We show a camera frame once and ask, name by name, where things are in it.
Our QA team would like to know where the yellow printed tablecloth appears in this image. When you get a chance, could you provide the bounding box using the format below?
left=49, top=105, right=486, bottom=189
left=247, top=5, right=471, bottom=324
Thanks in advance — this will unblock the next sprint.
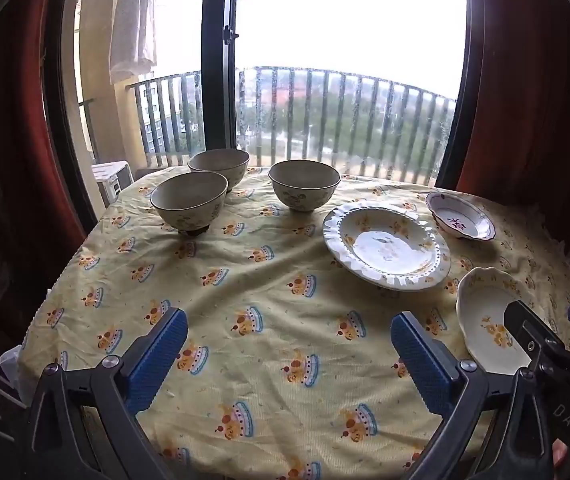
left=19, top=165, right=570, bottom=480

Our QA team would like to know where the white red-rimmed plate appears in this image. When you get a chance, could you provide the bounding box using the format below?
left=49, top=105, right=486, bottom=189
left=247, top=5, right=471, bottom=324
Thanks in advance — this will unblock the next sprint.
left=425, top=191, right=497, bottom=241

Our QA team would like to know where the small scalloped yellow flower plate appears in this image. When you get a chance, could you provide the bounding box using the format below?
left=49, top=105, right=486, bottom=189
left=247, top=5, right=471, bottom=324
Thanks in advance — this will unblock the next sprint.
left=456, top=266, right=541, bottom=376

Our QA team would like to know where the grey balcony railing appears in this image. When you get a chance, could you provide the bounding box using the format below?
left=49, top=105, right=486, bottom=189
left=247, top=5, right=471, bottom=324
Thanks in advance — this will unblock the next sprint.
left=126, top=66, right=458, bottom=186

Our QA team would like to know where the red curtain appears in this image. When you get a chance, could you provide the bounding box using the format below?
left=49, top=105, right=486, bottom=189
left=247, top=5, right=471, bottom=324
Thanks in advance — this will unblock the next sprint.
left=0, top=0, right=90, bottom=341
left=458, top=0, right=570, bottom=256

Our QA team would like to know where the white plastic bag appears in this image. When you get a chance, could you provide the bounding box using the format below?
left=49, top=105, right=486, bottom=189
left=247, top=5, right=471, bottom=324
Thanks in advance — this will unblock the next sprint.
left=0, top=344, right=26, bottom=378

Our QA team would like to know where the black window frame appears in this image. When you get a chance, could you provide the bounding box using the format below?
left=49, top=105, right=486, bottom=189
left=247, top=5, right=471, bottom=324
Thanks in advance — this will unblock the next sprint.
left=42, top=0, right=486, bottom=236

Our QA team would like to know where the white appliance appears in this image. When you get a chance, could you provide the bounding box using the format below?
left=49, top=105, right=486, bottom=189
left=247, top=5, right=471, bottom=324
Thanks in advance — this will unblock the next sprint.
left=91, top=160, right=136, bottom=206

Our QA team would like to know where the cream floral bowl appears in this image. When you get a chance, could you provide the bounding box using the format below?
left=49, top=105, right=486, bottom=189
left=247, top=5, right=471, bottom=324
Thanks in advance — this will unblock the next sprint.
left=187, top=148, right=251, bottom=193
left=268, top=160, right=342, bottom=213
left=150, top=171, right=229, bottom=235

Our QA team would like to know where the large ruffled yellow flower plate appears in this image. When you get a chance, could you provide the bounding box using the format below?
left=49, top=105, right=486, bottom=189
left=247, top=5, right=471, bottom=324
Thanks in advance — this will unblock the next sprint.
left=322, top=200, right=452, bottom=291

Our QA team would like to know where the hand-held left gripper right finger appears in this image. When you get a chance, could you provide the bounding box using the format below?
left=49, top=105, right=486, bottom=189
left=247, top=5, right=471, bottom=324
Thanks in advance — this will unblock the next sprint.
left=390, top=311, right=556, bottom=480

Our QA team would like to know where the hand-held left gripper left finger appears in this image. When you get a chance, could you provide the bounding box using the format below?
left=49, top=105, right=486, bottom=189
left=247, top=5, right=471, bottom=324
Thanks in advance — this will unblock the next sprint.
left=15, top=306, right=189, bottom=480

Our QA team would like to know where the white hanging cloth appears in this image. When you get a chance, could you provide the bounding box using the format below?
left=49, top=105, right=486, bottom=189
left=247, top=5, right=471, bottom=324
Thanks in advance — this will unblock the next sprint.
left=109, top=0, right=160, bottom=83

